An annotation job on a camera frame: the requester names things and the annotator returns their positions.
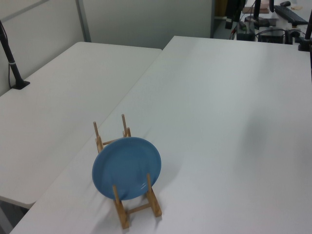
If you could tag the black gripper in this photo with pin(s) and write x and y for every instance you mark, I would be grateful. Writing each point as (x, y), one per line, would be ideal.
(235, 7)

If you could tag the blue round plate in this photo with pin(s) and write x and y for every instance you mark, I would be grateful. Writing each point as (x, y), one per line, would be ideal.
(122, 165)

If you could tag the wooden plate rack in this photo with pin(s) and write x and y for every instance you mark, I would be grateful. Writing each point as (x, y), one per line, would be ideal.
(123, 217)

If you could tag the brown wooden panel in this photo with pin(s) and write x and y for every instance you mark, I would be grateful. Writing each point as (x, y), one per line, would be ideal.
(219, 8)

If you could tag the brown flat board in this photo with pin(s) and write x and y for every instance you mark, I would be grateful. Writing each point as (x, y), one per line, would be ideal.
(248, 9)

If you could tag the black monitor stand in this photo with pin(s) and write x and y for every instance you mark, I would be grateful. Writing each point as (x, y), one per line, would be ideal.
(257, 9)

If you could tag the black computer box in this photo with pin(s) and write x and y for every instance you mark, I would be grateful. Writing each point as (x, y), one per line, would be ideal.
(270, 37)

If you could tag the small black upright item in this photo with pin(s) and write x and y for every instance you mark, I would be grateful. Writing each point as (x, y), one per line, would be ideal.
(271, 6)

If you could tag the black computer mouse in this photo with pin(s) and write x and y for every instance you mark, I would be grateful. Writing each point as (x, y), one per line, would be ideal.
(285, 3)

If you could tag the black computer keyboard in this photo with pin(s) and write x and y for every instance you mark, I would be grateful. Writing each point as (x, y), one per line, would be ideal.
(290, 14)

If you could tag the black desk device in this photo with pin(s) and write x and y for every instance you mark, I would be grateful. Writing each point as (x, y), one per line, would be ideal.
(291, 36)

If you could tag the tan paper sheet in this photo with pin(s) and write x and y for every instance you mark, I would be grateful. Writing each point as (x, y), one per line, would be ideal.
(296, 7)

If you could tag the grey partition end post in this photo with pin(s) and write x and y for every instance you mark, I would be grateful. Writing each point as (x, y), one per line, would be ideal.
(212, 19)

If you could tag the grey metal partition corner post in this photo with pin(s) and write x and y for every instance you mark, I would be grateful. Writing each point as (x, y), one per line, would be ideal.
(84, 22)

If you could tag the black camera pole with clamp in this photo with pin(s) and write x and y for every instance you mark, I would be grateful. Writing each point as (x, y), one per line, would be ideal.
(14, 70)

